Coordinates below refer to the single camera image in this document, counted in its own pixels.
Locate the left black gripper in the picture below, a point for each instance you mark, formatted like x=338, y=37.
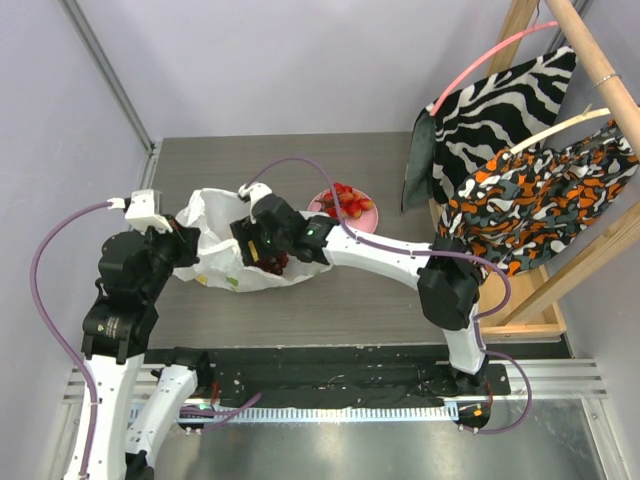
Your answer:
x=186, y=238

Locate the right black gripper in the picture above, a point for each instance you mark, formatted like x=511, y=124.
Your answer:
x=245, y=242

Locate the purple grape bunch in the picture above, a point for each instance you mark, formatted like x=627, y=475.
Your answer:
x=274, y=265

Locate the white plastic bag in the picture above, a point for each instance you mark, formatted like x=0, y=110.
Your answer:
x=220, y=263

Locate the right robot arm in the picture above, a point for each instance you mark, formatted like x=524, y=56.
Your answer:
x=446, y=280

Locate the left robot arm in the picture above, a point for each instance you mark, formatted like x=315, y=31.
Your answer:
x=115, y=340

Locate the pink plate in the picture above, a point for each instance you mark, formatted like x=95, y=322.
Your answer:
x=368, y=222

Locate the wooden clothes rack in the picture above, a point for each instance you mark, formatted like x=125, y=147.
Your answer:
x=618, y=100

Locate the aluminium corner profile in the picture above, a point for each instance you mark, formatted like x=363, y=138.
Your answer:
x=104, y=66

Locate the orange camouflage cloth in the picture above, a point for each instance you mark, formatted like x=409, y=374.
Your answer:
x=519, y=211

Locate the zebra pattern cloth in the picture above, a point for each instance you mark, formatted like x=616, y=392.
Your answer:
x=452, y=141

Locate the pink hanger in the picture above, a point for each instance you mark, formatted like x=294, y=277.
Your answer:
x=483, y=58

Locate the cream hanger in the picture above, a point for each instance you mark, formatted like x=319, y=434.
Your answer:
x=587, y=115

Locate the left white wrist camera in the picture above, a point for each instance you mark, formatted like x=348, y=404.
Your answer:
x=143, y=211

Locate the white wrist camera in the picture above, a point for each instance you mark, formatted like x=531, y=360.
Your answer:
x=143, y=211
x=252, y=192

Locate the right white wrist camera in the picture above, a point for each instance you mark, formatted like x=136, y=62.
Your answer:
x=252, y=192

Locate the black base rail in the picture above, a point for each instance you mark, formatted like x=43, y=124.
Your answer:
x=370, y=376

